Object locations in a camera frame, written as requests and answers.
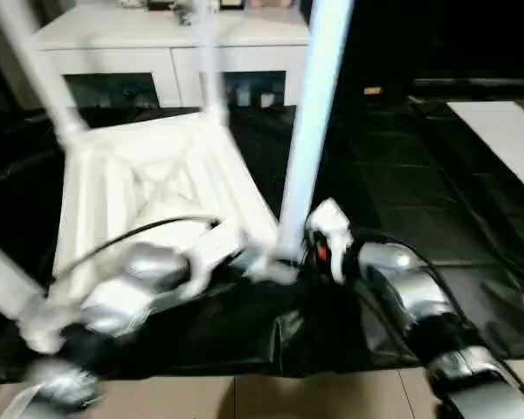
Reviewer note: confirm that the white plastic table top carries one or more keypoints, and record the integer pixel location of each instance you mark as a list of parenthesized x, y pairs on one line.
[(157, 174)]

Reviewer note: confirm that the white plastic table leg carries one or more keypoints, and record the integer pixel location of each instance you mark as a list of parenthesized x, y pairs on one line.
[(209, 65), (4, 275), (48, 87), (314, 109)]

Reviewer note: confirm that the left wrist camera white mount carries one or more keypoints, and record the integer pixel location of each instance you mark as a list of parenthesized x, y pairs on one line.
[(209, 257)]

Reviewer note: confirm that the black mat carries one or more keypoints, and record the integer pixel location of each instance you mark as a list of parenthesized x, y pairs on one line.
[(419, 174)]

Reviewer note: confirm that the white cabinet with glass doors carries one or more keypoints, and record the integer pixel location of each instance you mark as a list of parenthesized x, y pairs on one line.
[(126, 35)]

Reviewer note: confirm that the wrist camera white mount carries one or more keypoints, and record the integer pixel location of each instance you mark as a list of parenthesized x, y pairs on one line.
[(332, 216), (209, 257)]

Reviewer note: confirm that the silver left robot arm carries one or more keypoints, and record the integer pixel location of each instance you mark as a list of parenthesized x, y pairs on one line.
[(109, 305)]

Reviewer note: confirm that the black box with yellow label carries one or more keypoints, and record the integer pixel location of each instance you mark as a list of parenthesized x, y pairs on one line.
[(441, 39)]

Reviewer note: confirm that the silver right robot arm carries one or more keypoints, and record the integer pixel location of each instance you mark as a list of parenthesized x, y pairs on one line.
[(419, 283)]

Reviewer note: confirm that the white side table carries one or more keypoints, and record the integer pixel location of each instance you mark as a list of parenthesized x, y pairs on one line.
[(502, 135)]

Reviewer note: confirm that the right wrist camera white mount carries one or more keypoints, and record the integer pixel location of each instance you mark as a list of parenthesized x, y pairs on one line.
[(332, 216)]

